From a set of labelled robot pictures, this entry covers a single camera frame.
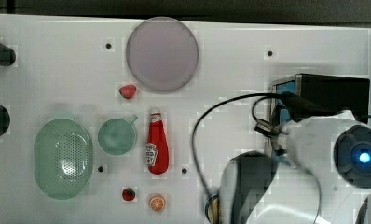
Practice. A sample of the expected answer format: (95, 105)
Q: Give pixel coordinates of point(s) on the black toaster oven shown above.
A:
(330, 92)

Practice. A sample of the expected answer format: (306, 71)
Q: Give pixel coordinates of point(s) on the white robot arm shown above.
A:
(324, 179)

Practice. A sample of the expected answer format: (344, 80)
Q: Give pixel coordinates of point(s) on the red ketchup bottle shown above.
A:
(157, 151)

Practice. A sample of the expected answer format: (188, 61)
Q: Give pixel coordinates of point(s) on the strawberry near plate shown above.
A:
(127, 91)

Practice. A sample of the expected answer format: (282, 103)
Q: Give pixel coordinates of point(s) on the lilac round plate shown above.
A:
(162, 53)

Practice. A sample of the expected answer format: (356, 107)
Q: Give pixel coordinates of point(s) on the green cup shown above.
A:
(118, 136)

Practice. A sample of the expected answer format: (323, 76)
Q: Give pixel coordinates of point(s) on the orange slice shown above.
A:
(157, 203)

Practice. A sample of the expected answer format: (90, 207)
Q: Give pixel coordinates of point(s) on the strawberry near orange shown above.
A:
(128, 194)

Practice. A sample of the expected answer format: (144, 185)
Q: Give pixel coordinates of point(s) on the blue bowl with banana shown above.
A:
(212, 210)

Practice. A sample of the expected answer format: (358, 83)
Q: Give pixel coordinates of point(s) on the green oval colander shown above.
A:
(63, 159)

